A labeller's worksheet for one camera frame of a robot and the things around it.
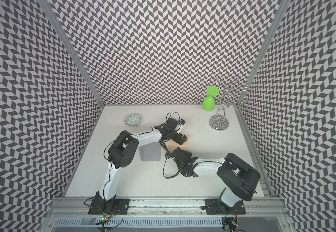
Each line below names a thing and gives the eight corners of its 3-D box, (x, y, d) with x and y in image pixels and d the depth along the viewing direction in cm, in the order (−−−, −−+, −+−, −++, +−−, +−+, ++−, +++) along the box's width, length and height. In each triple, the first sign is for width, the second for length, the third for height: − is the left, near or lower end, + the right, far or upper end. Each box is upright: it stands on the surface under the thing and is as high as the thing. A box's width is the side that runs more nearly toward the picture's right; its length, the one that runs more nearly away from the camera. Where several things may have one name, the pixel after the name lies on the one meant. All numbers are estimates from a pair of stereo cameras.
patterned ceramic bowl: (124, 126, 107) (123, 124, 104) (127, 116, 113) (126, 113, 111) (139, 126, 107) (138, 124, 104) (141, 116, 113) (140, 113, 111)
